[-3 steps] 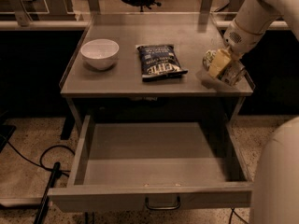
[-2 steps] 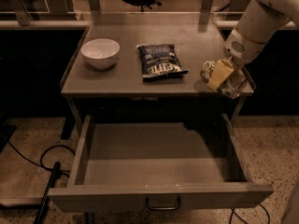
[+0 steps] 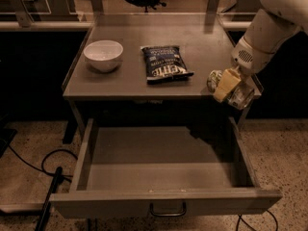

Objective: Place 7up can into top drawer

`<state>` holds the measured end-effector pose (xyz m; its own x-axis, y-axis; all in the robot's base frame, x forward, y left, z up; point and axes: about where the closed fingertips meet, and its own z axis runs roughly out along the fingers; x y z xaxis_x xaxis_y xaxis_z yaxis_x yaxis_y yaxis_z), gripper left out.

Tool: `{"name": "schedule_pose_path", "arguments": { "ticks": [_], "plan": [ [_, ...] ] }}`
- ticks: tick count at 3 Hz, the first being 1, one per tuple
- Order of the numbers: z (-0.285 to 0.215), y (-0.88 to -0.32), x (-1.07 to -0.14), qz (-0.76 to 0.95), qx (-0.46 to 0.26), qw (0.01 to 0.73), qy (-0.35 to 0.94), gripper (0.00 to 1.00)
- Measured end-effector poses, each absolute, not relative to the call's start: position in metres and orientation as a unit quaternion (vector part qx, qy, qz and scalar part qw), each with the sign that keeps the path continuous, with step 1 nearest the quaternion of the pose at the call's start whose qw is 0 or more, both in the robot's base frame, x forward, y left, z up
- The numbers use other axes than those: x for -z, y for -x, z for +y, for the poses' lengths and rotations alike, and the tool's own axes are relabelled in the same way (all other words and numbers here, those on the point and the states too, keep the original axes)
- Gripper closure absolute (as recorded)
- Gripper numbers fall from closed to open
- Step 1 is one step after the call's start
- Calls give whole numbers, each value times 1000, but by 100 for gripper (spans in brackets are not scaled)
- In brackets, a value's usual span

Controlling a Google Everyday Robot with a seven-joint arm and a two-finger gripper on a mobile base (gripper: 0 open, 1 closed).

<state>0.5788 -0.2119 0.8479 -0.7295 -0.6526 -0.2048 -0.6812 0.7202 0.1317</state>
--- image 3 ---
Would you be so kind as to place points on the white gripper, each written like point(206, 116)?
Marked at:
point(248, 61)

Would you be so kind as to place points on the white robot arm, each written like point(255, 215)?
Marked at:
point(273, 24)

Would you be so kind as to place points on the grey open top drawer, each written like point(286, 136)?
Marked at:
point(122, 170)

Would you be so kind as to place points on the dark blue chip bag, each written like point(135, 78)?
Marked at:
point(164, 64)

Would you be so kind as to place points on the grey cabinet counter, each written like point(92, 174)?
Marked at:
point(123, 97)

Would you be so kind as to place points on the white ceramic bowl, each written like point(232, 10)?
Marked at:
point(104, 55)

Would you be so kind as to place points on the black floor pole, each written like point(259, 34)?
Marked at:
point(45, 211)

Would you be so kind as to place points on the white horizontal rail pipe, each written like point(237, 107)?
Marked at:
point(235, 25)

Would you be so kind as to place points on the black drawer handle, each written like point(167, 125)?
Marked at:
point(161, 211)

